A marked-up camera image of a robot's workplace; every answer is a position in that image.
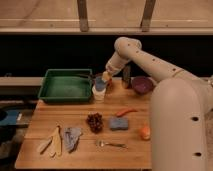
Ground orange carrot toy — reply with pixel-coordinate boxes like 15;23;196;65
115;108;137;117

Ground blue object at left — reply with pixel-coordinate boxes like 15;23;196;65
0;110;22;126

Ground blue plastic cup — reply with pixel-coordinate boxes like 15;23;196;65
95;76;107;91

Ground bunch of dark grapes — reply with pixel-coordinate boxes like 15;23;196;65
86;113;103;133

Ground dark rectangular block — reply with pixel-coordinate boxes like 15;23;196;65
122;65;131;89

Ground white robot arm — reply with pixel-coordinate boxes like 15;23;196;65
105;37;213;171

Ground white paper cup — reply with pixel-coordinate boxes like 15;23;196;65
92;87;106;102

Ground blue sponge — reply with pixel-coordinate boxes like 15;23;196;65
109;117;129;130

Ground red bowl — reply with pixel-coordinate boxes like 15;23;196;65
92;72;114;88

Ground green plastic tray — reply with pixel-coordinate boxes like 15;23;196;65
38;69;93;103

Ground purple bowl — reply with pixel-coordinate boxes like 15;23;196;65
132;76;154;94

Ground silver fork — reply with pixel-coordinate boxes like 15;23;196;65
95;140;127;148

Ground orange peach toy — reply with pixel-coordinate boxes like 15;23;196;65
139;125;151;140

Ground grey blue cloth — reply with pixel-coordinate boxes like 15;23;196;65
63;127;82;153

